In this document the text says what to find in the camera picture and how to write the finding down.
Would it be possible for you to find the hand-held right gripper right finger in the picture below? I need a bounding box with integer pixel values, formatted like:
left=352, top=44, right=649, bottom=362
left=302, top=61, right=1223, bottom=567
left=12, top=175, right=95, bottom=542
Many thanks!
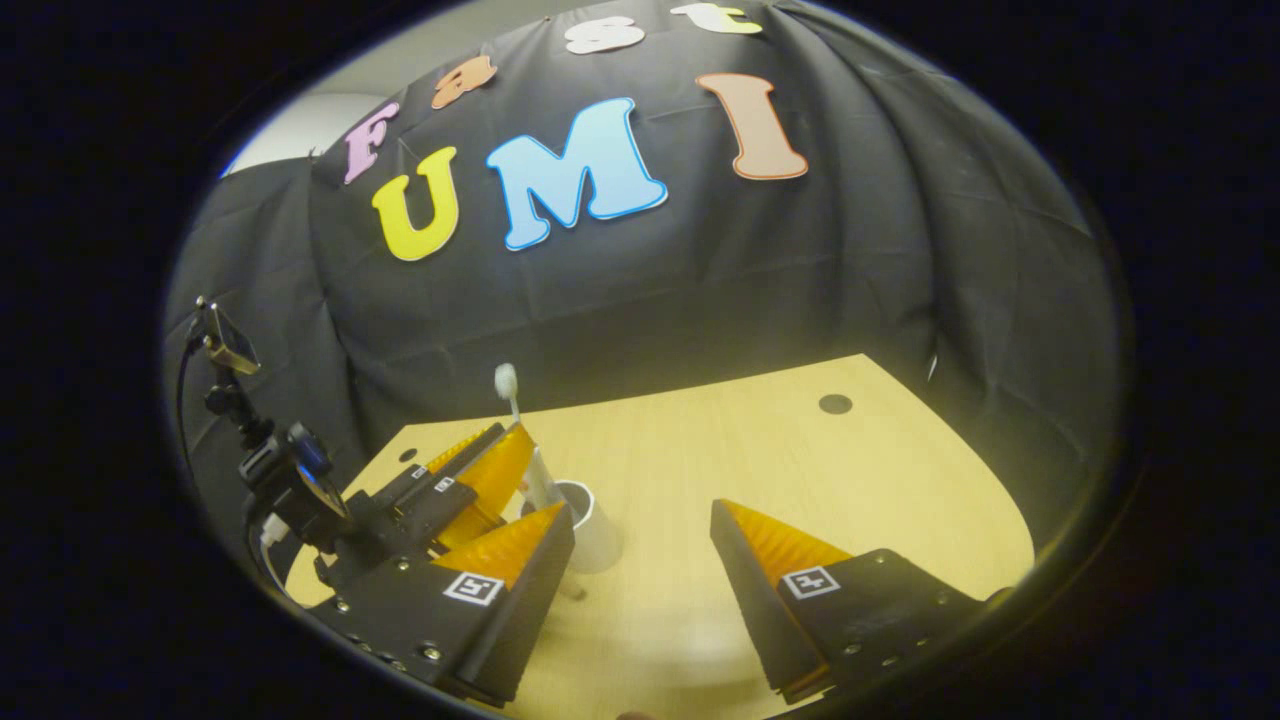
left=708, top=498, right=988, bottom=706

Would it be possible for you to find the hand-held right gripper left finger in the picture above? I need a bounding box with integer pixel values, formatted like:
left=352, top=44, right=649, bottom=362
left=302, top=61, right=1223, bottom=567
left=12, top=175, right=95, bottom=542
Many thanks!
left=303, top=500, right=578, bottom=708

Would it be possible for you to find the white toothbrush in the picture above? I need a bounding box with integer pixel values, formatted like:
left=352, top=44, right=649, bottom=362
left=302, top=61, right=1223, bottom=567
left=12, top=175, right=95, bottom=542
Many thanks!
left=494, top=363, right=567, bottom=513

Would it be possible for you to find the white cup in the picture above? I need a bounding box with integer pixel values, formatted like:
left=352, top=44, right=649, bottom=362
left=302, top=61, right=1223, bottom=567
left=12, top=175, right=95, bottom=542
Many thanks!
left=520, top=480, right=627, bottom=577

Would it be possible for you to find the wooden desktop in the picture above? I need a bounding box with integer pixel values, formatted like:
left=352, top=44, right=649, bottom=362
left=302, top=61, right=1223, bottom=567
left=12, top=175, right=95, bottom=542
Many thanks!
left=285, top=353, right=1036, bottom=720

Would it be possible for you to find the black backdrop cloth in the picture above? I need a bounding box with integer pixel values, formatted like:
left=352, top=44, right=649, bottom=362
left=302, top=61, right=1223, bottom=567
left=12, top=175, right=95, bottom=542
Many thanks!
left=165, top=0, right=1126, bottom=561

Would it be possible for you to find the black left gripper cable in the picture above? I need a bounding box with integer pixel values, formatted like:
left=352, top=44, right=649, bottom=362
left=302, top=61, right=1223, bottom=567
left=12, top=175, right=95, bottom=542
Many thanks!
left=176, top=318, right=208, bottom=473

